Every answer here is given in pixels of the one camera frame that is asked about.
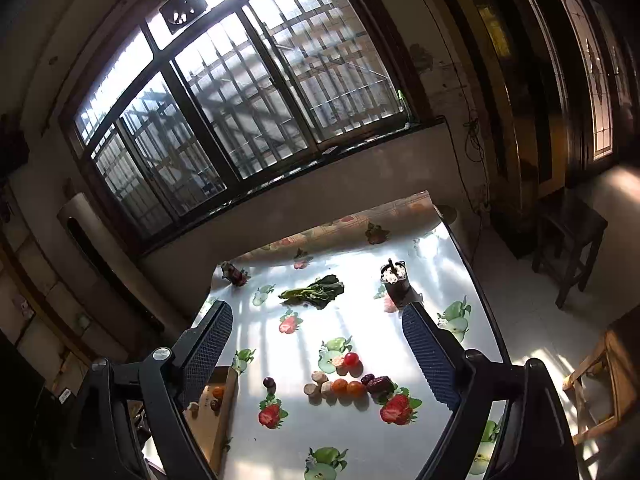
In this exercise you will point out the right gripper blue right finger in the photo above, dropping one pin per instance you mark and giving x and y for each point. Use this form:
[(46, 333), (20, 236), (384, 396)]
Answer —
[(463, 380)]

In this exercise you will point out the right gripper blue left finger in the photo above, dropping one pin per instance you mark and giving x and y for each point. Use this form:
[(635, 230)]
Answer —
[(171, 378)]

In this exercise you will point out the large red date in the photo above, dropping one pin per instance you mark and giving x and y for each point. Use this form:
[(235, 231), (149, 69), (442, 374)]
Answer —
[(380, 385)]

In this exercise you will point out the orange mandarin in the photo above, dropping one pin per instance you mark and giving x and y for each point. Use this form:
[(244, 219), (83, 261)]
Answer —
[(356, 389), (339, 387)]

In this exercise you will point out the mandarin in box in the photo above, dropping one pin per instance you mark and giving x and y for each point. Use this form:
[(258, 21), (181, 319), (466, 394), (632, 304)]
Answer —
[(218, 392)]

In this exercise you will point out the cardboard tray box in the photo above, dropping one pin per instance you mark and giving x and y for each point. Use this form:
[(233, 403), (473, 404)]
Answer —
[(209, 418)]

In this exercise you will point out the small red date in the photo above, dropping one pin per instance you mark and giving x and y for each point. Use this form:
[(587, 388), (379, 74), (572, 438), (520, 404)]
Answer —
[(365, 379)]

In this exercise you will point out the small dark jar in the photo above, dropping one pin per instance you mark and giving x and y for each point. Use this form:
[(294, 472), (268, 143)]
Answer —
[(234, 275)]

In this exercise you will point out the red cherry tomato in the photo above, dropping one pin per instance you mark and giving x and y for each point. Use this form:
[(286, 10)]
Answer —
[(351, 359)]

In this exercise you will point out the wooden stool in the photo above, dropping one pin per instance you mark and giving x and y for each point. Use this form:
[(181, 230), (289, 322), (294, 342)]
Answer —
[(605, 385)]

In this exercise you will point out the black cup with flowers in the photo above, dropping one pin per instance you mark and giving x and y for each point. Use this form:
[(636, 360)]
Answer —
[(395, 279)]

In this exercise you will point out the fruit print tablecloth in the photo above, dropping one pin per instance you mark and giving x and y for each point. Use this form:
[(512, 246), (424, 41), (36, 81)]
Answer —
[(286, 435)]

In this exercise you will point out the green leafy vegetable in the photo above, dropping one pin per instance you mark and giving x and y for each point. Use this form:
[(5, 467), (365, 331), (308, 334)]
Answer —
[(317, 294)]

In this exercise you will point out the dark wooden chair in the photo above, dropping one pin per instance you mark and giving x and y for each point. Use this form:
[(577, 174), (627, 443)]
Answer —
[(566, 223)]

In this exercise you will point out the large barred window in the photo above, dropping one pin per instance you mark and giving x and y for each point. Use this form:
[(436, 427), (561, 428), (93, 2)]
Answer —
[(199, 103)]

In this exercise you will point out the ornate glass door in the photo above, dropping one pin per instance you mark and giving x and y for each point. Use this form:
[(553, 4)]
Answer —
[(599, 96)]

